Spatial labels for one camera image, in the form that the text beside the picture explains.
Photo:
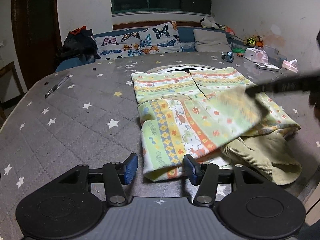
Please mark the wooden side table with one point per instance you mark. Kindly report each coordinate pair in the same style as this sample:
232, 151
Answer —
7, 70

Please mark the printed green orange child's garment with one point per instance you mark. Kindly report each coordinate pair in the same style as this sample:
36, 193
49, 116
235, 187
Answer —
200, 120

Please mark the green plastic item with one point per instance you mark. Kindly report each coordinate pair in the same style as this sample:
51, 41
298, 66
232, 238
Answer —
237, 49

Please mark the brown wooden door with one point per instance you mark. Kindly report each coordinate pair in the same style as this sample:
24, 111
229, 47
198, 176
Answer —
35, 30

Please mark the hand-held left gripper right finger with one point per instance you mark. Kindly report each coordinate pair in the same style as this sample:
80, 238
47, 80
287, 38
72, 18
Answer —
191, 170

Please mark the red cloth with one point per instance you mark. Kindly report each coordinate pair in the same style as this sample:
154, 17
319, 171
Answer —
77, 30

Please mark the tall butterfly print pillow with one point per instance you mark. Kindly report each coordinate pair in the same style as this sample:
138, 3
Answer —
160, 37

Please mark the black white plush toy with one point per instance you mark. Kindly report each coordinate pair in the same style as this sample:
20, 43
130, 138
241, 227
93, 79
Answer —
208, 23

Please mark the pink tissue packet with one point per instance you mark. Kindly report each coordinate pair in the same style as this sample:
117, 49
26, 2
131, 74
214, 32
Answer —
289, 66

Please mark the grey star-printed table cover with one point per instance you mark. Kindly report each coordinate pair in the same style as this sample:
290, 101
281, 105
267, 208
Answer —
75, 135

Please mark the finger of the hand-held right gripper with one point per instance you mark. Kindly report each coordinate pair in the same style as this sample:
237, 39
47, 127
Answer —
280, 85

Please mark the small yellow orange toys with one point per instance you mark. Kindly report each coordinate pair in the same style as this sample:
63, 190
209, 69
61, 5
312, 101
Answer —
253, 41

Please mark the wide butterfly print pillow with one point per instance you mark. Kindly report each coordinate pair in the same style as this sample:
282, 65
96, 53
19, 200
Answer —
117, 46

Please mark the pink orange plush toy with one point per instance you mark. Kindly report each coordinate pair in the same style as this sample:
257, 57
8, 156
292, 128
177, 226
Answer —
228, 30

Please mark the grey cushion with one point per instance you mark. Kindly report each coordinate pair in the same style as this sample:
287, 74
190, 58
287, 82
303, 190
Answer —
211, 41

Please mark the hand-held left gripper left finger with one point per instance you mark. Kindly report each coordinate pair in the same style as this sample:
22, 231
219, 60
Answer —
131, 169

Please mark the flat white box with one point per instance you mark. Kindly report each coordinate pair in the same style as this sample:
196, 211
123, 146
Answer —
267, 67

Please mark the white round rim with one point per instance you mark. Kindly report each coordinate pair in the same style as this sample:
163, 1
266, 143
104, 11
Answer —
162, 69

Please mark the black clear ballpoint pen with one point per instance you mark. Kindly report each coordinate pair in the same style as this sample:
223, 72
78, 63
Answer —
56, 86

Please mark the blue sofa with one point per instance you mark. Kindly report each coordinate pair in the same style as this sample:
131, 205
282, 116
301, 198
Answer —
186, 33

